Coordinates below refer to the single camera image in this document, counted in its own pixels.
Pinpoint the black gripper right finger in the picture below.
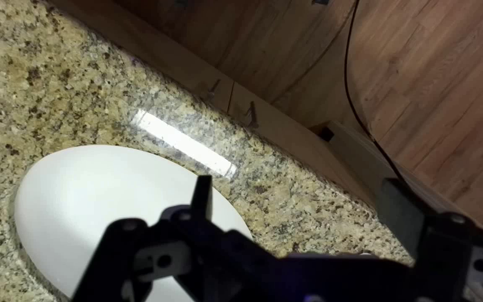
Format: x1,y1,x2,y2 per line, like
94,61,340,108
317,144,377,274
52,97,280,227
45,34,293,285
377,178,483,302

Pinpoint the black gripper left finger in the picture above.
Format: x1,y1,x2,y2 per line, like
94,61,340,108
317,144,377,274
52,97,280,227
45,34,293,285
72,175,213,302

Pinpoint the white oval sink basin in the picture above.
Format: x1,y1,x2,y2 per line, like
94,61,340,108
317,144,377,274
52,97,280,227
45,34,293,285
10,144,253,302

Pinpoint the black cable on floor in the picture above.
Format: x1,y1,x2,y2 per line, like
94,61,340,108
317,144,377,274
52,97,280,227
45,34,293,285
342,0,405,181

